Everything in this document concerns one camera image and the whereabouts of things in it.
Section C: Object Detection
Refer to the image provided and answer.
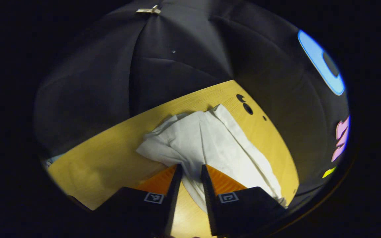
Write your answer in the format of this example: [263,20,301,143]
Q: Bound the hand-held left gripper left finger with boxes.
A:
[95,164,183,237]

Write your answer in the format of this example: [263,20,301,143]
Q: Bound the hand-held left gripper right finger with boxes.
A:
[200,164,288,237]

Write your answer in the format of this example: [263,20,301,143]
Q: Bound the white jeans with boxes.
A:
[136,104,288,214]

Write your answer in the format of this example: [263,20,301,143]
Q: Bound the white cloth clip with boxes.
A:
[136,5,162,15]

